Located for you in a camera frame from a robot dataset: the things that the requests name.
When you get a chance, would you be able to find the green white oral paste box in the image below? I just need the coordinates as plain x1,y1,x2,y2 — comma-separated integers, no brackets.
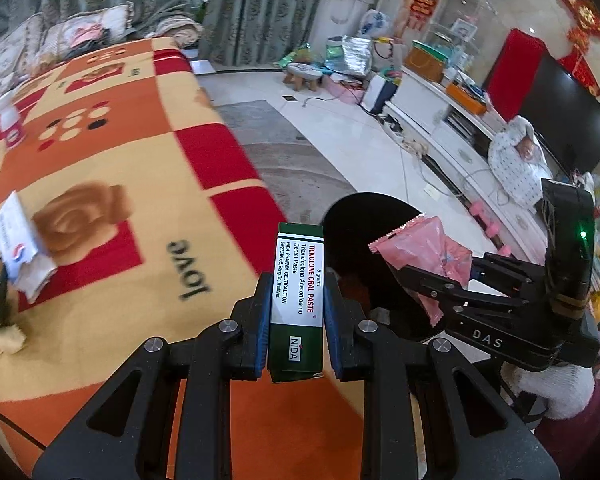
268,223,324,382

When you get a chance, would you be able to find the pink plastic wrapper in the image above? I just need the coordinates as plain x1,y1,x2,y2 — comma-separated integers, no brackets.
365,214,472,328

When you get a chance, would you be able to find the white Lexapro tablet box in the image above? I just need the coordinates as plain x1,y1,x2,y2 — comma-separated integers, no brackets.
0,192,57,304

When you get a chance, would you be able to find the black round trash bin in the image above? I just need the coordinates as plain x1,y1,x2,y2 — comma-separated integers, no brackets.
321,192,445,342

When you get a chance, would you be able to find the right hand white glove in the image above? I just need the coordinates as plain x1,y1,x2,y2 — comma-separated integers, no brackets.
501,363,595,420

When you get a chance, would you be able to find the pink dumbbell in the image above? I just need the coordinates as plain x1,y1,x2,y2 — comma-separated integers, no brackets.
468,202,512,257

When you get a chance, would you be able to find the grey round rug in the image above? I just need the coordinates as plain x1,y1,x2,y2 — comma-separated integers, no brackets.
218,100,355,224

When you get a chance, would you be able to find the baby doll in white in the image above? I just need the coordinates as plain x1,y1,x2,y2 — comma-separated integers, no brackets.
488,116,553,210

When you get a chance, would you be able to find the white tv cabinet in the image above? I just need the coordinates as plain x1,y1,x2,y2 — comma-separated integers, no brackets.
380,67,546,264

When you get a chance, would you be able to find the orange red patterned blanket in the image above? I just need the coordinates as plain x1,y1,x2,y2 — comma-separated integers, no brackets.
0,36,366,480

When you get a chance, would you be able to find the black flat television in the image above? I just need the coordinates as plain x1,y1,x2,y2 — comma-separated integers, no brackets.
519,54,600,174

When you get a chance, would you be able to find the small wooden stool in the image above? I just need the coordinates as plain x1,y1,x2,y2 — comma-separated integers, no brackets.
283,62,323,91

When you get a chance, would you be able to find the red chinese knot decoration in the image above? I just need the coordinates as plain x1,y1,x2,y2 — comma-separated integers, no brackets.
558,0,600,98

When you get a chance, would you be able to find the silver foil bag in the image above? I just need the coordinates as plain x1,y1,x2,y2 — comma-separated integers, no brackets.
339,36,373,77

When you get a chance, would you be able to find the green patterned curtain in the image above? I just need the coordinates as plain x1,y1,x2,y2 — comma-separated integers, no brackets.
198,0,318,67

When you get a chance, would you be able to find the white pink pill bottle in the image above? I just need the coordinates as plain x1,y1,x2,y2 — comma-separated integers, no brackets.
0,91,26,150

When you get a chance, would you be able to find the cream frilled pillow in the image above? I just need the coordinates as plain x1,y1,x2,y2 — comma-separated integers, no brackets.
38,1,134,61

